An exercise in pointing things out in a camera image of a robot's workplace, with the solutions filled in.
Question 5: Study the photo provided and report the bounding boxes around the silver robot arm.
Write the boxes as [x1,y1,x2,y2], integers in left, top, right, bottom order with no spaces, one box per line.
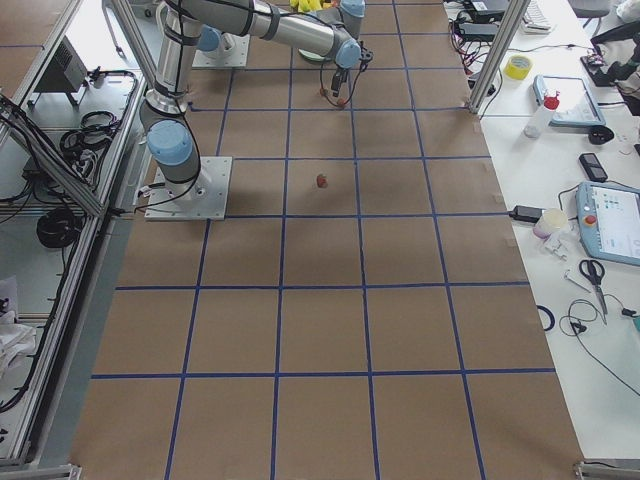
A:
[140,1,373,203]

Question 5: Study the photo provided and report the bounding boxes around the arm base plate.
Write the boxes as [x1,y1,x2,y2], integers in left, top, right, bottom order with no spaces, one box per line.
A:
[193,32,250,69]
[144,156,233,221]

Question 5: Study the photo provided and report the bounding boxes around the black phone remote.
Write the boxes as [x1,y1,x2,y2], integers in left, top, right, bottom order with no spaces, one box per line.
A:
[579,153,608,183]

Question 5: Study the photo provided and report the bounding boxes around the black handled scissors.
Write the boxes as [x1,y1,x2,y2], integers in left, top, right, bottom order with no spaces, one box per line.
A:
[578,259,608,324]

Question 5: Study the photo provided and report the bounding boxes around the light green plate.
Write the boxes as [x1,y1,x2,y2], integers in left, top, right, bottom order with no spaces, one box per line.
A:
[298,49,331,64]

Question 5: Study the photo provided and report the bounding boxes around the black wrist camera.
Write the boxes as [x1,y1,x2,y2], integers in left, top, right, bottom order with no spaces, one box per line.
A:
[359,41,374,72]

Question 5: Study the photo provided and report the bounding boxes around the red capped plastic bottle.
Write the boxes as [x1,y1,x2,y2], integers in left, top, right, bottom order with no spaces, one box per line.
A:
[523,91,560,139]

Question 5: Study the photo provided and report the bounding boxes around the grey control box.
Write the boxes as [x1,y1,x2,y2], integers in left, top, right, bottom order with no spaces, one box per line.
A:
[28,36,88,107]

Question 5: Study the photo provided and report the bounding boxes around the aluminium frame post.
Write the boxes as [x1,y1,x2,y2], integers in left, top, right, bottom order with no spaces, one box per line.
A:
[467,0,530,114]

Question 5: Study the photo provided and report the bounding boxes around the teach pendant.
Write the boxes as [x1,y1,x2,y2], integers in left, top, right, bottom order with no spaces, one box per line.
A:
[532,75,606,128]
[575,181,639,266]

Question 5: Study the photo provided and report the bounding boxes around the yellow banana bunch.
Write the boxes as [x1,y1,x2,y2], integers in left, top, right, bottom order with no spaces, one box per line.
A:
[289,0,324,13]

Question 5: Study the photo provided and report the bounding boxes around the yellow tape roll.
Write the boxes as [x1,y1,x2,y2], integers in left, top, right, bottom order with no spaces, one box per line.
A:
[504,55,533,80]

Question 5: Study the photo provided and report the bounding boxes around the black power adapter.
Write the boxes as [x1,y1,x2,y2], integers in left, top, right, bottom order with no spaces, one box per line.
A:
[508,205,544,224]

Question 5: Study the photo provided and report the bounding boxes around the upper teach pendant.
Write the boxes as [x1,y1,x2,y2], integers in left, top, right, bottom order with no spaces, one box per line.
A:
[532,75,606,128]

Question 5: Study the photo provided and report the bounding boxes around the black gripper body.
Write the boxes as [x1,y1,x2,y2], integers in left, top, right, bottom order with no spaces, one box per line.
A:
[333,67,349,84]

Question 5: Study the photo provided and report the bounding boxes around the lower teach pendant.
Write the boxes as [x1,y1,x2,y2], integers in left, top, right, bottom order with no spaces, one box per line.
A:
[575,181,639,266]

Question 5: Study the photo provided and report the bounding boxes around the white paper cup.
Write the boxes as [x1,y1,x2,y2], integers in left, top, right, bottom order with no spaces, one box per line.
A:
[532,208,568,240]

